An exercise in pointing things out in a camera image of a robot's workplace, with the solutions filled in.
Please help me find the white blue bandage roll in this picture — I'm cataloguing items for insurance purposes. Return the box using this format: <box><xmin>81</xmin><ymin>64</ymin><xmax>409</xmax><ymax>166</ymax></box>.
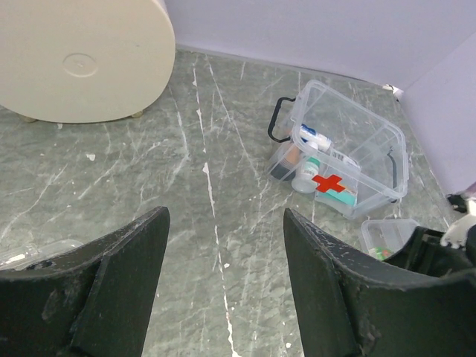
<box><xmin>300</xmin><ymin>124</ymin><xmax>332</xmax><ymax>152</ymax></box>

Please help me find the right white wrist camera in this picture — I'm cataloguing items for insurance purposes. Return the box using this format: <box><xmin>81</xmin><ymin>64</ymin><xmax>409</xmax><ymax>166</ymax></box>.
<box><xmin>440</xmin><ymin>191</ymin><xmax>475</xmax><ymax>249</ymax></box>

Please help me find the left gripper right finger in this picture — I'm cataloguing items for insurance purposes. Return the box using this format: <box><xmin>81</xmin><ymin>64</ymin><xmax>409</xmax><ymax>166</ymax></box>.
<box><xmin>283</xmin><ymin>209</ymin><xmax>475</xmax><ymax>356</ymax></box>

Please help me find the clear box lid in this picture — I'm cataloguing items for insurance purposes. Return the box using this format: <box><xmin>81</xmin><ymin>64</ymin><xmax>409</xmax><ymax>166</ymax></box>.
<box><xmin>1</xmin><ymin>239</ymin><xmax>82</xmax><ymax>270</ymax></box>

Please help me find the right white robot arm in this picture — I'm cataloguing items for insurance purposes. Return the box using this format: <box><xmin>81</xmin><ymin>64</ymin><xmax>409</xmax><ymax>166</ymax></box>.
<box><xmin>384</xmin><ymin>226</ymin><xmax>475</xmax><ymax>277</ymax></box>

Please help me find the clear divider tray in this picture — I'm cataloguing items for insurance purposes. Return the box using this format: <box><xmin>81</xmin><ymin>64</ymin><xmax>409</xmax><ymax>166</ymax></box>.
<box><xmin>359</xmin><ymin>219</ymin><xmax>419</xmax><ymax>255</ymax></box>

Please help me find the teal-edged clear bag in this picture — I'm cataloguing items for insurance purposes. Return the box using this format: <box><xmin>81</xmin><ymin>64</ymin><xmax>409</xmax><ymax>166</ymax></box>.
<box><xmin>331</xmin><ymin>149</ymin><xmax>361</xmax><ymax>171</ymax></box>
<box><xmin>315</xmin><ymin>187</ymin><xmax>358</xmax><ymax>207</ymax></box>

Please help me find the cream cylindrical container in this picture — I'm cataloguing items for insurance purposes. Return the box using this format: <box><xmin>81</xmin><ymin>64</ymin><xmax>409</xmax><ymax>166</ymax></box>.
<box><xmin>1</xmin><ymin>0</ymin><xmax>176</xmax><ymax>123</ymax></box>

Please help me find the small green box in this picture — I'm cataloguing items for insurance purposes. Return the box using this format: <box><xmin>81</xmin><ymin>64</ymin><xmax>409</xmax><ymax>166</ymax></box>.
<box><xmin>368</xmin><ymin>247</ymin><xmax>393</xmax><ymax>261</ymax></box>

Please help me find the clear plastic medicine box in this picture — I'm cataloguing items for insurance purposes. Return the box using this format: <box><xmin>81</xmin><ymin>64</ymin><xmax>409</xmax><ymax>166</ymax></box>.
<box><xmin>266</xmin><ymin>80</ymin><xmax>409</xmax><ymax>219</ymax></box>

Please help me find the white green-label bottle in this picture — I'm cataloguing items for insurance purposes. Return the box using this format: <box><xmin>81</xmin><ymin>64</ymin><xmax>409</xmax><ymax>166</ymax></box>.
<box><xmin>290</xmin><ymin>144</ymin><xmax>320</xmax><ymax>194</ymax></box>

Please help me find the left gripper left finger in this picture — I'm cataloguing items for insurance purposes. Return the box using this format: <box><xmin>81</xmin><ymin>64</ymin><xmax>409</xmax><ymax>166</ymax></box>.
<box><xmin>1</xmin><ymin>207</ymin><xmax>170</xmax><ymax>356</ymax></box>

